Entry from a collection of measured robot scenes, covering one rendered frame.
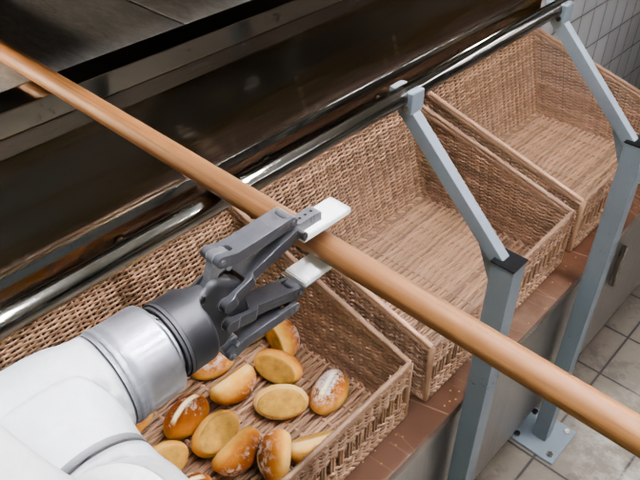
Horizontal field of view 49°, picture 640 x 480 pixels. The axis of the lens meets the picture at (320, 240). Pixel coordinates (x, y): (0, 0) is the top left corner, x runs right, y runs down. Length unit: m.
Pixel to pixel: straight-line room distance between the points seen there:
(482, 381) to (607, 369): 1.09
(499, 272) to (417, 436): 0.37
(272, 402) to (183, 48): 0.64
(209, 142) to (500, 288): 0.59
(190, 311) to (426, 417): 0.81
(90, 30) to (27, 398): 0.86
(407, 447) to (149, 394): 0.79
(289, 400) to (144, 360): 0.73
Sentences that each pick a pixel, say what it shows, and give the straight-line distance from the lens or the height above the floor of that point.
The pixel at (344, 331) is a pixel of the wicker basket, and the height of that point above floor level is 0.70.
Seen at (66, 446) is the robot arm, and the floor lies 1.24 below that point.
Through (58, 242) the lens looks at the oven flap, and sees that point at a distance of 1.20.
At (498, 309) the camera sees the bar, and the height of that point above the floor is 0.87.
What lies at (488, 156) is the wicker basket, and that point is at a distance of 1.69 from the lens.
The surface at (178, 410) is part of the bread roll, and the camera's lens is 1.30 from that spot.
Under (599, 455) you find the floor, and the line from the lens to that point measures 2.14.
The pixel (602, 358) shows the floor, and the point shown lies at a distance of 2.38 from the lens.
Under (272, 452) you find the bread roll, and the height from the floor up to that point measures 0.65.
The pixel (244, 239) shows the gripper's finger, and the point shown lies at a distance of 0.64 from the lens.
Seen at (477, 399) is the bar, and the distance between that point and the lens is 1.34.
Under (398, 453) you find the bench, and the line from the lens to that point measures 1.31.
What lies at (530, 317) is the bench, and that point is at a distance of 1.58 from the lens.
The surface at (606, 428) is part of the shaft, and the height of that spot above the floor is 1.19.
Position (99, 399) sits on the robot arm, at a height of 1.24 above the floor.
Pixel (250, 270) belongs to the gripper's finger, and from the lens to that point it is 0.66.
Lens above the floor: 1.66
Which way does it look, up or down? 39 degrees down
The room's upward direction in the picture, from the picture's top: straight up
